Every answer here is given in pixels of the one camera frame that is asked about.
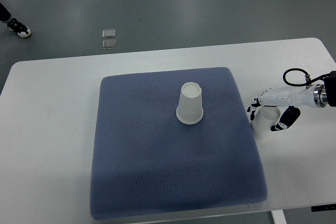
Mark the black table control panel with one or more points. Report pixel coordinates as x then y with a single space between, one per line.
328 207

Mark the white table leg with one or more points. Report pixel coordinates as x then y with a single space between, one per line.
278 217

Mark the white paper cup on cushion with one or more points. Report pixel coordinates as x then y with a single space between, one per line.
190 109

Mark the blue grey textured cushion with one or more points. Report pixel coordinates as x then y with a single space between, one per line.
145 161

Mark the upper metal floor plate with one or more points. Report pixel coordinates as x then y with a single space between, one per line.
109 33

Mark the white paper cup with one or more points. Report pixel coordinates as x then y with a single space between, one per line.
266 117
190 109

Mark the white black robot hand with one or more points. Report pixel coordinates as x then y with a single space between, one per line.
291 98

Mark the person in dark clothes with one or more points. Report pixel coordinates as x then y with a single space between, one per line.
5 15

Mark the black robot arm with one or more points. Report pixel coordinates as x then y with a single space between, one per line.
328 90

